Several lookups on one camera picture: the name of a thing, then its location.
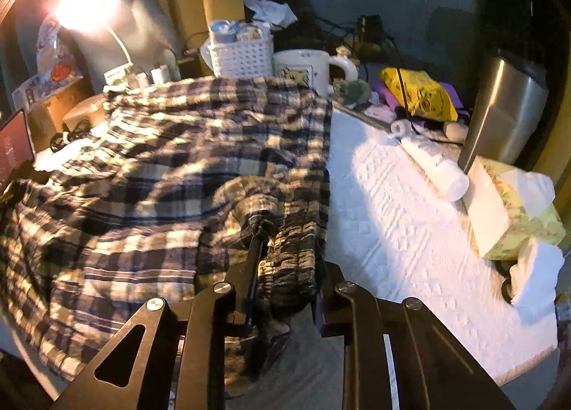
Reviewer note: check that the printed snack bag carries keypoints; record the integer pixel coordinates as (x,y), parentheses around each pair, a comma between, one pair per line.
(53,50)

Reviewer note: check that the steel tumbler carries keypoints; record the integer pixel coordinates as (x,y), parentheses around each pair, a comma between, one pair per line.
(504,111)

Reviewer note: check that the grey plush toy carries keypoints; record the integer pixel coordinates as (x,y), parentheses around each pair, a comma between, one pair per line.
(352,91)

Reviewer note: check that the white textured tablecloth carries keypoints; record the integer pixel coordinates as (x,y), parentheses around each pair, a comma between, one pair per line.
(388,222)

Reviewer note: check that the tissue box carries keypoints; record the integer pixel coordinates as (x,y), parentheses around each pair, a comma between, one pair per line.
(508,213)

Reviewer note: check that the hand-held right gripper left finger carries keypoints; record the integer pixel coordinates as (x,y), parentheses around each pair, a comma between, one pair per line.
(243,289)

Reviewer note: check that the yellow snack packet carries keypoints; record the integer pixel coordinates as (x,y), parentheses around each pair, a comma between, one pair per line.
(419,95)

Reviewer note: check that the tablet with red screen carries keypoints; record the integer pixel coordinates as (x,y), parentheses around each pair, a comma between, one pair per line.
(13,146)

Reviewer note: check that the brown food container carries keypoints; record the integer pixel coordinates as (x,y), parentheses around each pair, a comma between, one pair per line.
(84,113)

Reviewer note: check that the small printed paper box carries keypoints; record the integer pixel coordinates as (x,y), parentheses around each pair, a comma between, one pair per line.
(33,93)

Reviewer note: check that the cardboard box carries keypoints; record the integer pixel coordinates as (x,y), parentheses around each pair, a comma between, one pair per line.
(49,113)

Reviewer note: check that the grey curtain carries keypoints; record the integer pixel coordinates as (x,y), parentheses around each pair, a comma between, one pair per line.
(147,12)

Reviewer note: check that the white bear print mug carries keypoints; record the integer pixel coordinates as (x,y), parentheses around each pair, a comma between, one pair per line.
(303,68)

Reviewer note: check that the plaid flannel shirt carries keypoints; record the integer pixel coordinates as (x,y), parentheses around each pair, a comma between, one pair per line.
(156,195)

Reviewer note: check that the white plastic basket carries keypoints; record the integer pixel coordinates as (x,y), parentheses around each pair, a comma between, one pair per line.
(241,57)

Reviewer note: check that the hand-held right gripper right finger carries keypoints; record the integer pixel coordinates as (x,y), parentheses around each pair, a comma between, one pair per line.
(357,325)

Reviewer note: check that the white charger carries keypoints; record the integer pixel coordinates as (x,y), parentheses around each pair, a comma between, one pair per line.
(158,74)

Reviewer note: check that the white desk lamp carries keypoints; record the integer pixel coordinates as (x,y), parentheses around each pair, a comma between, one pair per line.
(84,8)

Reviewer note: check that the blue white tube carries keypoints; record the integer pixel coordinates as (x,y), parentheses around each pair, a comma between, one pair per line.
(221,30)

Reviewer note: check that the milk carton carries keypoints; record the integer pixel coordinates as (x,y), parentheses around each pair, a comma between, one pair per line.
(117,75)

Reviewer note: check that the small white roll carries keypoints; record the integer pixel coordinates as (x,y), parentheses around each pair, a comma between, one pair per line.
(401,126)

